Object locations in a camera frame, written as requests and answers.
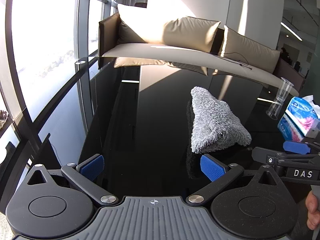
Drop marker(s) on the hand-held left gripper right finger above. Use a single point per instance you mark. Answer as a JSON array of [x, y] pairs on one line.
[[212, 168]]

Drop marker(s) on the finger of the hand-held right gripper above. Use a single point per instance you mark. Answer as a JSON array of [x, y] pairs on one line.
[[265, 156], [296, 147]]

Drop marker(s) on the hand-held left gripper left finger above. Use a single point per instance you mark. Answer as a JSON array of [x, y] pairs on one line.
[[92, 167]]

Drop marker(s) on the grey fluffy towel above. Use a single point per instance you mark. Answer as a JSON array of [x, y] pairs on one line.
[[215, 120]]

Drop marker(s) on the person's right hand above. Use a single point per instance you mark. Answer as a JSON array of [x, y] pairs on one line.
[[312, 210]]

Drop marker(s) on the blue tissue box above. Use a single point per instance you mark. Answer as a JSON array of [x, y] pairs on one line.
[[303, 113]]

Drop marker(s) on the clear plastic cup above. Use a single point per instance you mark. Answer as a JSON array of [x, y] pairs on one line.
[[285, 90]]

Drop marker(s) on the small beige cushion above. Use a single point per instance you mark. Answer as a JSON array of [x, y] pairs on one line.
[[250, 51]]

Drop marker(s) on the beige and brown sofa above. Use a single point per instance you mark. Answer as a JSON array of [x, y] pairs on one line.
[[150, 51]]

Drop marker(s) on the large beige cushion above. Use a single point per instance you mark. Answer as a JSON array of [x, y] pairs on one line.
[[180, 31]]

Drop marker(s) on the black window frame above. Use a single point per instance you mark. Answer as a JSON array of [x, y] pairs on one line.
[[84, 17]]

